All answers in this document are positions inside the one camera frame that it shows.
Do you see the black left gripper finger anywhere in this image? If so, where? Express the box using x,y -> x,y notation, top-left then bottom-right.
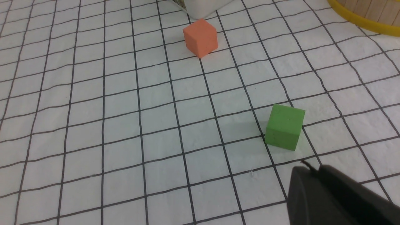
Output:
287,161 -> 400,225

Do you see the green foam cube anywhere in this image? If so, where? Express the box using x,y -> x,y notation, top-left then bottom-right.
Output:
264,104 -> 305,151

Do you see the bamboo steamer tray yellow rim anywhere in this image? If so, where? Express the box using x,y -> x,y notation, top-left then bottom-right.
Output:
327,0 -> 400,37

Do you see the orange foam cube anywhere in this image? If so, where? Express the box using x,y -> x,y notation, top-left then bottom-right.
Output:
183,19 -> 218,58

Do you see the green lid storage box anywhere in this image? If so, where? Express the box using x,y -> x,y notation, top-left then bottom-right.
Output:
171,0 -> 232,19

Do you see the white grid tablecloth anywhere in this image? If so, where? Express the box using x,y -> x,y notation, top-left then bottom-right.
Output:
0,0 -> 400,225

